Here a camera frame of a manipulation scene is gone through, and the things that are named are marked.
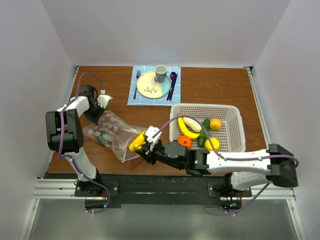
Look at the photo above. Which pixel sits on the purple metal fork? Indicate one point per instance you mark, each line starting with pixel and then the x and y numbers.
pixel 138 74

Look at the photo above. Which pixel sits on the yellow fake lemon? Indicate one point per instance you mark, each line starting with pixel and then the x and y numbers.
pixel 211 144

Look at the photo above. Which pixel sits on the cream and teal plate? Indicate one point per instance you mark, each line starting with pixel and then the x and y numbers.
pixel 148 88

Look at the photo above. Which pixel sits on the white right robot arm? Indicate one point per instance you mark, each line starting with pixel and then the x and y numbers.
pixel 243 170

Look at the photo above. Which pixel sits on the white perforated plastic basket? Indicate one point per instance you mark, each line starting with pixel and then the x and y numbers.
pixel 231 135

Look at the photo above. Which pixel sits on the light blue checked placemat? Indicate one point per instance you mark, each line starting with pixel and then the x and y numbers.
pixel 168 100

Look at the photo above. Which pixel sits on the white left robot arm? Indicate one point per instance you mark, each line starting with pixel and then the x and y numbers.
pixel 65 136

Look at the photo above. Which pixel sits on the small green fake pepper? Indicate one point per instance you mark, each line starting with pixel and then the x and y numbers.
pixel 201 139

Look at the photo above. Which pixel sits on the yellow fake corn cob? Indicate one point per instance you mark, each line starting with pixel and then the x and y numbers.
pixel 138 141

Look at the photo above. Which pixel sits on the clear polka dot zip bag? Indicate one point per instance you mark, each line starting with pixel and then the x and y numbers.
pixel 121 132

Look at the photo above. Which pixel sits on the green fake cucumber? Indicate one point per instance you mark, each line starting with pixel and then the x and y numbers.
pixel 206 124

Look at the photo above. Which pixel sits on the green fake leafy vegetable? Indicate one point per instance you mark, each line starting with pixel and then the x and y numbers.
pixel 104 138

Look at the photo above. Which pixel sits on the purple metal spoon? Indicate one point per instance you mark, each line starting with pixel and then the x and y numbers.
pixel 172 82

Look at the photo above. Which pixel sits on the orange fake fruit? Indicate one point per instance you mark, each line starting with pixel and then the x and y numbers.
pixel 185 141

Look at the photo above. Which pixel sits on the white fake radish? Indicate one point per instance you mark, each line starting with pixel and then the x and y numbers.
pixel 192 124

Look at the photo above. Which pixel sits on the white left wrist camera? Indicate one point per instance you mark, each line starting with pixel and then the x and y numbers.
pixel 103 100

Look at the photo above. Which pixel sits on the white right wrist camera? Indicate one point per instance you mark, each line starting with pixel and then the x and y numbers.
pixel 152 135

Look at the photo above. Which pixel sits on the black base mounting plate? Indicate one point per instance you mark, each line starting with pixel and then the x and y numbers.
pixel 121 189

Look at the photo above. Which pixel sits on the grey ceramic mug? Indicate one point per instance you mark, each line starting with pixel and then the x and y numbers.
pixel 160 73

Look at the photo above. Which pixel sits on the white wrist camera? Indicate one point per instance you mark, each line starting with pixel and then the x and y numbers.
pixel 152 135
pixel 103 100

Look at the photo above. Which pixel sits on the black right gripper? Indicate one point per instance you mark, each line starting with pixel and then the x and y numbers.
pixel 146 148

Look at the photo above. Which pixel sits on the yellow fake banana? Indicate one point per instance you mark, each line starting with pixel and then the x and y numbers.
pixel 184 130

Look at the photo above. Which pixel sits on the aluminium frame rail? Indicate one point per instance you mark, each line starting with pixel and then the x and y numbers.
pixel 60 215

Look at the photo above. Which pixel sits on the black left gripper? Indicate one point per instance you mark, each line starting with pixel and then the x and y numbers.
pixel 95 119

